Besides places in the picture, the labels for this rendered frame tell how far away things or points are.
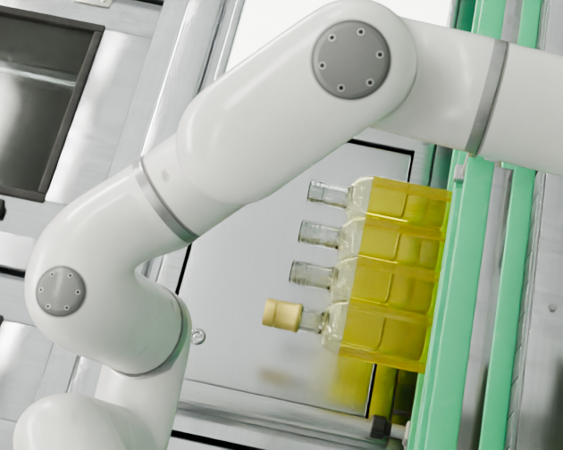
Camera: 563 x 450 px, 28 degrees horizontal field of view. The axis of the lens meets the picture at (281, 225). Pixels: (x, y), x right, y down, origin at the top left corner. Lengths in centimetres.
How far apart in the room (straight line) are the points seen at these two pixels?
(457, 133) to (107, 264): 30
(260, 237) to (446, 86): 68
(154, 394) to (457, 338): 37
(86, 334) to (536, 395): 50
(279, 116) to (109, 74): 93
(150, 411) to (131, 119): 74
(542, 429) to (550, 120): 40
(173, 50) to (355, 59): 91
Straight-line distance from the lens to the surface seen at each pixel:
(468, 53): 90
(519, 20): 158
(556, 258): 126
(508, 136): 90
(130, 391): 101
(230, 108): 83
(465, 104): 89
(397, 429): 137
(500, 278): 126
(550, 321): 123
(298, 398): 145
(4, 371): 153
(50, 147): 167
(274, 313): 134
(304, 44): 83
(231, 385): 145
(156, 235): 93
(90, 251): 91
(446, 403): 119
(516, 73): 90
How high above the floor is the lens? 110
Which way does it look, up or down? 3 degrees up
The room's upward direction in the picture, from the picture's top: 78 degrees counter-clockwise
